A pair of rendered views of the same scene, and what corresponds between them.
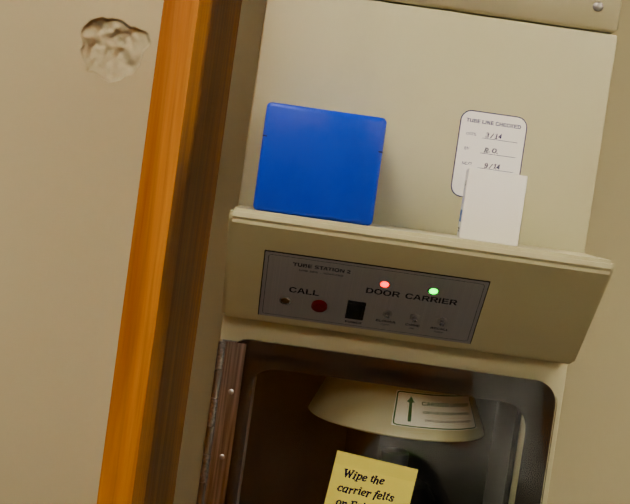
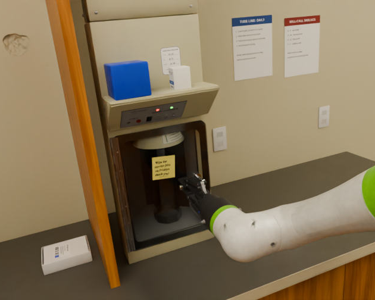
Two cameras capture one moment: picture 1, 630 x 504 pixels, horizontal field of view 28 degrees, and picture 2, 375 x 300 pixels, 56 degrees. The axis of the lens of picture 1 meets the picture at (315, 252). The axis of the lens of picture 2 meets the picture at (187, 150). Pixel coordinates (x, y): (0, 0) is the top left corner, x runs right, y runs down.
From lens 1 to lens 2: 27 cm
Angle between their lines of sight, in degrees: 25
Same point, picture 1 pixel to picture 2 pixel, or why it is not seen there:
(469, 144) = (164, 58)
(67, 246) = (25, 114)
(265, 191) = (118, 94)
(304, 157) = (126, 80)
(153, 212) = (83, 110)
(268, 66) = (97, 49)
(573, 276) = (209, 92)
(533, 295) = (199, 100)
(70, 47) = (0, 47)
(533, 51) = (175, 24)
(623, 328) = not seen: hidden behind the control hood
